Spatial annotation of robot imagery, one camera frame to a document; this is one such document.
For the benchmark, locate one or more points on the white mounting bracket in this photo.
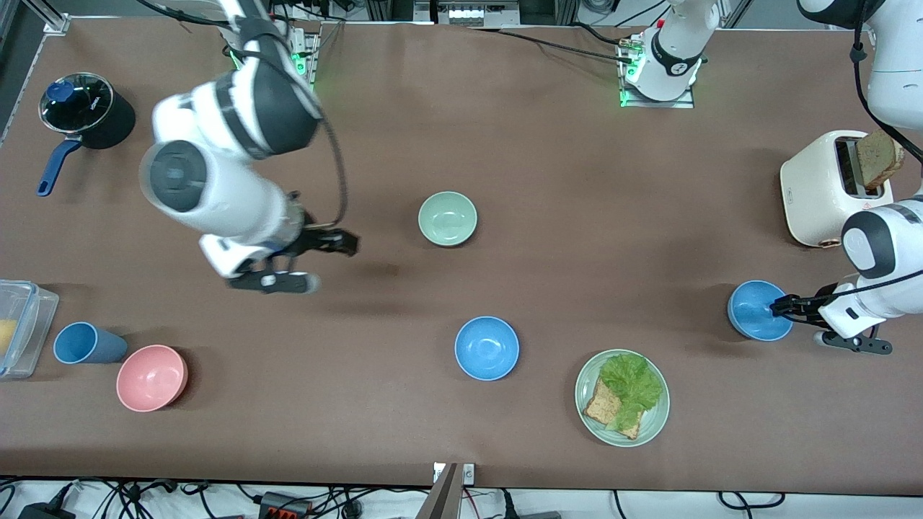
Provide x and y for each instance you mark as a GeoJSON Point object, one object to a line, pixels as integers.
{"type": "Point", "coordinates": [469, 473]}

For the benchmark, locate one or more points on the blue bowl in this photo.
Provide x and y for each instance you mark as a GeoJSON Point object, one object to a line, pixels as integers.
{"type": "Point", "coordinates": [750, 310]}
{"type": "Point", "coordinates": [487, 349]}

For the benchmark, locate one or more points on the black power adapter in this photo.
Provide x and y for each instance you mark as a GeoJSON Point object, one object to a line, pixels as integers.
{"type": "Point", "coordinates": [43, 513]}

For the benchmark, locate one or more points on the green bowl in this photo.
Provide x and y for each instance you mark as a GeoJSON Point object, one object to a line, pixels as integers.
{"type": "Point", "coordinates": [447, 218]}

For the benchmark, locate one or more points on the cream toaster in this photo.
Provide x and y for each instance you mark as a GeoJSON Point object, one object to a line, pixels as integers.
{"type": "Point", "coordinates": [815, 194]}

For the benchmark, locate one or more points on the yellow food item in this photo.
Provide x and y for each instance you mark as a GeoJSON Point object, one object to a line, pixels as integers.
{"type": "Point", "coordinates": [6, 337]}

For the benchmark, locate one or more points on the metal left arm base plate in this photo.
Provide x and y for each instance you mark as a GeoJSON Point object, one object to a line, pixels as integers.
{"type": "Point", "coordinates": [656, 104]}

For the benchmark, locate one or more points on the glass lid blue knob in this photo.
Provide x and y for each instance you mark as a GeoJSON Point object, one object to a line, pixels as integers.
{"type": "Point", "coordinates": [86, 108]}

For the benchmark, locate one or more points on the grey control device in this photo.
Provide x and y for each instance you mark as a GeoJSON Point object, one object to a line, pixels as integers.
{"type": "Point", "coordinates": [476, 13]}

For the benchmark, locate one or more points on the green lettuce leaf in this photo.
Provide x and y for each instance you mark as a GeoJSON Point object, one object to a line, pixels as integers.
{"type": "Point", "coordinates": [631, 382]}

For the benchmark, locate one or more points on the brown toast slice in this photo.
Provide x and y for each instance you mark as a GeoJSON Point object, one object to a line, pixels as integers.
{"type": "Point", "coordinates": [880, 158]}

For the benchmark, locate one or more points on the blue cup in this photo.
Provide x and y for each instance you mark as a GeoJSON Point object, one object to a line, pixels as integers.
{"type": "Point", "coordinates": [76, 342]}

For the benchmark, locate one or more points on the grey camera mount pole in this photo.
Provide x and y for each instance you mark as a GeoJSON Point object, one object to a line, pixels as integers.
{"type": "Point", "coordinates": [441, 497]}

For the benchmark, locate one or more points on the black orange connector block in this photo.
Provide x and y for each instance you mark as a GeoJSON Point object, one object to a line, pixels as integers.
{"type": "Point", "coordinates": [285, 508]}

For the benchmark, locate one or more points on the pink bowl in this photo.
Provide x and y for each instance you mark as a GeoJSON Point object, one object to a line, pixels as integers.
{"type": "Point", "coordinates": [150, 378]}

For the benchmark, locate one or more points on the white power strip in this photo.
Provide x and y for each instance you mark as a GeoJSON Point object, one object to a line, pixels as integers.
{"type": "Point", "coordinates": [317, 9]}

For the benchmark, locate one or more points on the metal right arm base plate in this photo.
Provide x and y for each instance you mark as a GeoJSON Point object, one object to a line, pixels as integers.
{"type": "Point", "coordinates": [311, 61]}

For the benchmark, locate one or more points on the brown bread slice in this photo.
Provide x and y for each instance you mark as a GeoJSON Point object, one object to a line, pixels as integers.
{"type": "Point", "coordinates": [598, 407]}

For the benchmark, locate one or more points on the clear plastic food container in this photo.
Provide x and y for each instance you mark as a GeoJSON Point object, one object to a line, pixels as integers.
{"type": "Point", "coordinates": [34, 321]}

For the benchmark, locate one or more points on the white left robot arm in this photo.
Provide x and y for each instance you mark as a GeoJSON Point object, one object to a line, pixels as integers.
{"type": "Point", "coordinates": [894, 65]}

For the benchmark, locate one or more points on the green plate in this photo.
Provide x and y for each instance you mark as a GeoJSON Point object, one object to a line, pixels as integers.
{"type": "Point", "coordinates": [652, 424]}

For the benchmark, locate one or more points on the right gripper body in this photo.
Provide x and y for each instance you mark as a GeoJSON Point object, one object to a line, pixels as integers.
{"type": "Point", "coordinates": [315, 240]}

